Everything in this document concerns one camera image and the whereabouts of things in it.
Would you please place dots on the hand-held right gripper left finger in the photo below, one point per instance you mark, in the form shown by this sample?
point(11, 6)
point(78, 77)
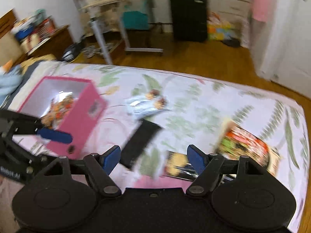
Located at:
point(111, 157)

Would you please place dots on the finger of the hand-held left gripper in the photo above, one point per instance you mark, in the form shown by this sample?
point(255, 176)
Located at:
point(55, 136)

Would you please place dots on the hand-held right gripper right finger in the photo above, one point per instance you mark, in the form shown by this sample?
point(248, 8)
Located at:
point(196, 159)

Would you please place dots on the black potato chip packet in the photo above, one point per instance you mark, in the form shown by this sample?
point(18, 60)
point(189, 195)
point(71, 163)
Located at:
point(177, 166)

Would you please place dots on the clear bag of coated peanuts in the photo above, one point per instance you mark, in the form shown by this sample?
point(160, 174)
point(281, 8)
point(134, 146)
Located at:
point(58, 111)

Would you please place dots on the pink cardboard box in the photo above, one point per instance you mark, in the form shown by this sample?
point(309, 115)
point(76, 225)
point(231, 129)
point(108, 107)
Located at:
point(82, 116)

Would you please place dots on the beige instant noodle packet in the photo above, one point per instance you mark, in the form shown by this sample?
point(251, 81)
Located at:
point(245, 145)

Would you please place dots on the white snack bar packet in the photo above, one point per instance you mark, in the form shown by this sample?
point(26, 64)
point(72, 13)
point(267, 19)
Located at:
point(138, 108)
point(156, 99)

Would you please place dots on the black smartphone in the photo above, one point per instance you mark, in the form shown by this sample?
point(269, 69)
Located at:
point(141, 143)

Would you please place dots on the floral bedsheet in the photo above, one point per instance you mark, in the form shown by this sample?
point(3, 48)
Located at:
point(199, 97)

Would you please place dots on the light blue cloth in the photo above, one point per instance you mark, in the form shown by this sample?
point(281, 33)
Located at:
point(9, 82)

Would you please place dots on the yellow cloth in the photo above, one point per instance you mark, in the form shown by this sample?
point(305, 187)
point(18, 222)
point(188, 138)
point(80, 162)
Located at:
point(36, 60)

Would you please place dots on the black shoes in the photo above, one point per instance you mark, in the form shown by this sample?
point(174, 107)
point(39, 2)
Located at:
point(71, 52)

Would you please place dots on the wooden nightstand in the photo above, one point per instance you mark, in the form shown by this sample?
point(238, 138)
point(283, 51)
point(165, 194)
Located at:
point(48, 45)

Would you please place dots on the grey slippers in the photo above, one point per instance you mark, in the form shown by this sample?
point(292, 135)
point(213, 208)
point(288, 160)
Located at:
point(91, 51)

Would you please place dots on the white gift box red ribbon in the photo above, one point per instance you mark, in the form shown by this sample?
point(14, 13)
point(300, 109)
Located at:
point(29, 43)

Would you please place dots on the blue box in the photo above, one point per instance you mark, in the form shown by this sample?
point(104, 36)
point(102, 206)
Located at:
point(22, 33)

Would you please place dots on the dark slippers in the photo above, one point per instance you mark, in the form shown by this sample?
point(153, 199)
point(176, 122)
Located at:
point(230, 43)

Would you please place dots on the colourful gift bag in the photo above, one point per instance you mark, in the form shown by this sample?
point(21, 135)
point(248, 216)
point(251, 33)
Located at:
point(223, 30)

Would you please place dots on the teal shopping bag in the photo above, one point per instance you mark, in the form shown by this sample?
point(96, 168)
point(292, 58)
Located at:
point(134, 20)

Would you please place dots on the black suitcase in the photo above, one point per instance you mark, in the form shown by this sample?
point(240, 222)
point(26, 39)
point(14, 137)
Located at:
point(188, 17)

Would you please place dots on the white door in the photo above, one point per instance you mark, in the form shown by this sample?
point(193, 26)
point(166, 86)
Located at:
point(284, 29)

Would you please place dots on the pink hanging bag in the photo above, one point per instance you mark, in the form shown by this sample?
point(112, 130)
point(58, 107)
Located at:
point(261, 2)

